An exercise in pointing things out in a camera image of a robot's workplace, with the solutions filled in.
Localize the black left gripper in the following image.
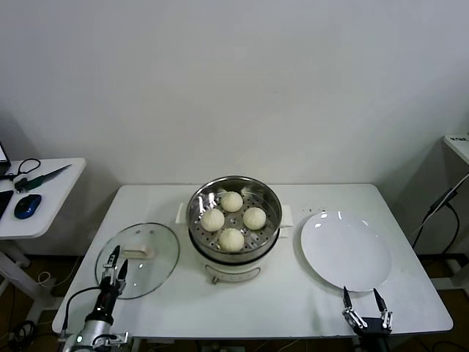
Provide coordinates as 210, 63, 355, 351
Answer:
92, 244, 130, 324

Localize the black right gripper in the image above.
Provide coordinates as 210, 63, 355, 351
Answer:
341, 285, 394, 337

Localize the glass lid with cream handle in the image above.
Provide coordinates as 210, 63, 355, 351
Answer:
95, 222, 180, 300

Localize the white steamed baozi bun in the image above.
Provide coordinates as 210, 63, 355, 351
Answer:
218, 227, 245, 253
201, 208, 225, 232
220, 191, 243, 213
243, 207, 267, 231

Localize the large white round plate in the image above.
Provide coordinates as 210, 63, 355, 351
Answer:
300, 210, 392, 293

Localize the white side table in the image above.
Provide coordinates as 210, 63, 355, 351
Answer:
0, 157, 87, 323

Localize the blue black computer mouse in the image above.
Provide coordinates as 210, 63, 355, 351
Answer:
13, 194, 43, 220

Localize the cream electric cooker base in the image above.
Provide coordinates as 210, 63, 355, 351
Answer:
177, 201, 294, 285

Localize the black phone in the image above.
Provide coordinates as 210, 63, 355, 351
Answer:
0, 190, 14, 221

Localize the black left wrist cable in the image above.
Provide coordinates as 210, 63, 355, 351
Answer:
61, 287, 102, 333

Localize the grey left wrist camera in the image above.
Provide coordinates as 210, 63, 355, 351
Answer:
93, 331, 130, 348

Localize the black floor cable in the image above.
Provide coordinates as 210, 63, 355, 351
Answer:
0, 318, 62, 352

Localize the black power adapter with cable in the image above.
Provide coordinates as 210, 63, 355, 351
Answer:
412, 187, 461, 254

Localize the black looped cable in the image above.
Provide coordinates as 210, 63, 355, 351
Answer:
0, 158, 40, 181

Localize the thin white wall cable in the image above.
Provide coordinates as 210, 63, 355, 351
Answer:
426, 181, 469, 217

